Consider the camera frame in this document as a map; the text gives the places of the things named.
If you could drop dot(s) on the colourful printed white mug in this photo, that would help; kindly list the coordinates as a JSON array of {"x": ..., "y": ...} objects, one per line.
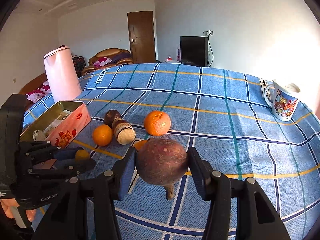
[{"x": 282, "y": 98}]

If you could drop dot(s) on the brown leather armchair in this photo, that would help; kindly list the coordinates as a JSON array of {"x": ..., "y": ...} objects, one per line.
[{"x": 108, "y": 58}]

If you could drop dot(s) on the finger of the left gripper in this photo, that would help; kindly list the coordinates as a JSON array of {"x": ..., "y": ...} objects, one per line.
[
  {"x": 66, "y": 153},
  {"x": 66, "y": 172}
]

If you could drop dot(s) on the person left hand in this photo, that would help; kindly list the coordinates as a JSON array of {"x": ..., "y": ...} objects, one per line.
[{"x": 10, "y": 206}]

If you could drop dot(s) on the dark brown passion fruit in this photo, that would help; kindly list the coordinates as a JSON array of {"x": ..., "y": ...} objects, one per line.
[{"x": 110, "y": 116}]

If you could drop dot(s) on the pink metal tin box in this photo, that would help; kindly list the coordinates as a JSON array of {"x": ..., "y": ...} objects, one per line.
[{"x": 59, "y": 124}]

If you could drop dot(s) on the brown leather sofa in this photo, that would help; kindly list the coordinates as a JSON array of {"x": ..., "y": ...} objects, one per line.
[{"x": 32, "y": 85}]

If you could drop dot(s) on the red white patterned cushion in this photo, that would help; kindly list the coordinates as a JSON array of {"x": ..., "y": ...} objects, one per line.
[{"x": 35, "y": 95}]

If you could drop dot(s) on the black television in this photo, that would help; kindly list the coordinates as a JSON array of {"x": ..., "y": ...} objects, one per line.
[{"x": 194, "y": 50}]

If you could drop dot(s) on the blue plaid tablecloth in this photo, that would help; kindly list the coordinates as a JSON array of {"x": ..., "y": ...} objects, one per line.
[{"x": 224, "y": 115}]

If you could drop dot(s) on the brown wooden door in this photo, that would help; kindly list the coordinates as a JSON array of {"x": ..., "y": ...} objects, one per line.
[{"x": 142, "y": 36}]

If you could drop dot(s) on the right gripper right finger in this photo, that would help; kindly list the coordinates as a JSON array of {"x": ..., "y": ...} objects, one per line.
[{"x": 256, "y": 216}]

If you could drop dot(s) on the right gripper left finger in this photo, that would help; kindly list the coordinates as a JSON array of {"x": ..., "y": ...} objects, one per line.
[{"x": 66, "y": 217}]

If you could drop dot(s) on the white electric kettle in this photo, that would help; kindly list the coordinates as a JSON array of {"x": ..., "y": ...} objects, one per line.
[{"x": 61, "y": 75}]

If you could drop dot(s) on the low tv stand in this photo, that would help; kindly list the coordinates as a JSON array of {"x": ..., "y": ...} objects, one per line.
[{"x": 171, "y": 61}]

